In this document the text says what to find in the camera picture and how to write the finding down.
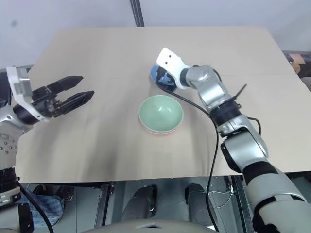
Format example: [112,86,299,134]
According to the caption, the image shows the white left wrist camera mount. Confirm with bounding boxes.
[6,66,47,122]

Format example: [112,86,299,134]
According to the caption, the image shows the brown cardboard box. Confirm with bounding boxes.
[290,53,306,74]

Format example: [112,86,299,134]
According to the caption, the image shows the green bowl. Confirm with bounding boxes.
[138,95,184,134]

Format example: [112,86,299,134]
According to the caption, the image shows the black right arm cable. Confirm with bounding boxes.
[158,85,221,233]

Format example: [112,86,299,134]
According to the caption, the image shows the blue bowl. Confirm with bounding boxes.
[148,63,178,92]

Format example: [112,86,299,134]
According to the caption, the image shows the grey robot torso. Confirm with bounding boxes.
[81,219,216,233]

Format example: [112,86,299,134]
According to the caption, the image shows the thin white wire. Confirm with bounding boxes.
[208,188,235,208]

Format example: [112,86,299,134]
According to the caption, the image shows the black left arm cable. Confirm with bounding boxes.
[16,181,54,233]

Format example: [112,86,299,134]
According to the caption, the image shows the blue checkered cloth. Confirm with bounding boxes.
[17,191,65,227]

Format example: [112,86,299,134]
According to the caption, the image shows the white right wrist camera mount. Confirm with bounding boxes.
[155,47,192,90]

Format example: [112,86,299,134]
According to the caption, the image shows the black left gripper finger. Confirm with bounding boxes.
[57,90,95,114]
[47,76,84,95]

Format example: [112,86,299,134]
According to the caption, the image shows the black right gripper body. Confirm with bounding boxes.
[159,77,178,92]

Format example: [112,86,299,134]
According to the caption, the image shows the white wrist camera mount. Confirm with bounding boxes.
[6,66,47,122]
[155,47,192,90]

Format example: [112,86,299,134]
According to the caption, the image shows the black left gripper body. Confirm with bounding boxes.
[30,85,64,119]

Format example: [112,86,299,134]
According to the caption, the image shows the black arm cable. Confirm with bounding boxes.
[158,85,221,233]
[16,181,54,233]

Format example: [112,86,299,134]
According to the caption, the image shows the black upright post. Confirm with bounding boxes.
[129,0,145,27]

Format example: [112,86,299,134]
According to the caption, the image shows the metal table leg frame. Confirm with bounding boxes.
[93,181,116,228]
[227,174,255,233]

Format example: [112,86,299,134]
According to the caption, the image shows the dark rounded shape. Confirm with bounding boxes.
[121,184,159,223]
[184,183,216,227]

